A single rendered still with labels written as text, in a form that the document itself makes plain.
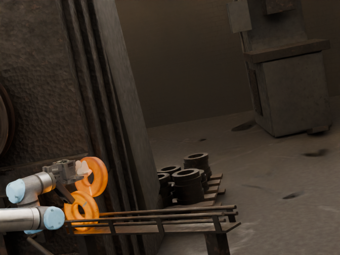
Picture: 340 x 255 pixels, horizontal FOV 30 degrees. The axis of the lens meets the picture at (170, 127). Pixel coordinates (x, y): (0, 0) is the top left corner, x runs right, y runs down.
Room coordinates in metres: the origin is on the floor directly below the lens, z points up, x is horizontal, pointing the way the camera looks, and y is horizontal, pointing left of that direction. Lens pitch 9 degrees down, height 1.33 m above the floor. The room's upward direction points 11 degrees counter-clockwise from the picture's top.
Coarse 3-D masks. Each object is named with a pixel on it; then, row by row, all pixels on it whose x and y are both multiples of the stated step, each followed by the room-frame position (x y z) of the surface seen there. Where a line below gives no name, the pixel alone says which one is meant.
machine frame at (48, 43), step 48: (0, 0) 2.64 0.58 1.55; (48, 0) 2.61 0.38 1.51; (0, 48) 2.65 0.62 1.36; (48, 48) 2.62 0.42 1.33; (96, 48) 3.09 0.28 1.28; (48, 96) 2.63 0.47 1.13; (96, 96) 2.89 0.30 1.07; (48, 144) 2.63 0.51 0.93; (96, 144) 2.69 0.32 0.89; (0, 192) 2.62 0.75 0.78; (48, 192) 2.58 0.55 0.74; (48, 240) 2.59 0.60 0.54; (96, 240) 2.56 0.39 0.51; (144, 240) 3.13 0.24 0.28
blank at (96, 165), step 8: (80, 160) 2.41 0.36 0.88; (88, 160) 2.39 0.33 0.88; (96, 160) 2.36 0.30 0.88; (96, 168) 2.35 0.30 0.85; (104, 168) 2.35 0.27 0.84; (96, 176) 2.35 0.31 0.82; (104, 176) 2.34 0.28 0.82; (80, 184) 2.39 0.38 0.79; (88, 184) 2.39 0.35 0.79; (96, 184) 2.34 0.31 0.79; (104, 184) 2.34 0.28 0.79; (88, 192) 2.36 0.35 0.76; (96, 192) 2.34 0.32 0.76
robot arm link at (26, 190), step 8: (32, 176) 2.20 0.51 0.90; (8, 184) 2.15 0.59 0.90; (16, 184) 2.13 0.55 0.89; (24, 184) 2.14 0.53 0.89; (32, 184) 2.16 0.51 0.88; (40, 184) 2.18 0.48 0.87; (8, 192) 2.15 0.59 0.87; (16, 192) 2.12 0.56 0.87; (24, 192) 2.13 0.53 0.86; (32, 192) 2.15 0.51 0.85; (40, 192) 2.19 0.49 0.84; (16, 200) 2.12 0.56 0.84; (24, 200) 2.14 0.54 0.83; (32, 200) 2.15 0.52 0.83
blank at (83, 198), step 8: (80, 192) 2.32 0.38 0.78; (80, 200) 2.31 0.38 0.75; (88, 200) 2.29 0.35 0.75; (64, 208) 2.37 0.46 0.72; (72, 208) 2.34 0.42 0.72; (88, 208) 2.29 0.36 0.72; (96, 208) 2.29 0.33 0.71; (72, 216) 2.34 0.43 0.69; (80, 216) 2.35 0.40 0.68; (88, 216) 2.29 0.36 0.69; (96, 216) 2.29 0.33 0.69; (72, 224) 2.35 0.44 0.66
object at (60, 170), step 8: (64, 160) 2.32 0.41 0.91; (72, 160) 2.30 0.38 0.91; (48, 168) 2.24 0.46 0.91; (56, 168) 2.26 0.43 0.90; (64, 168) 2.27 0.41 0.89; (72, 168) 2.30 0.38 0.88; (56, 176) 2.26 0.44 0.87; (64, 176) 2.27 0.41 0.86; (72, 176) 2.29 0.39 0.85; (64, 184) 2.28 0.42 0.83
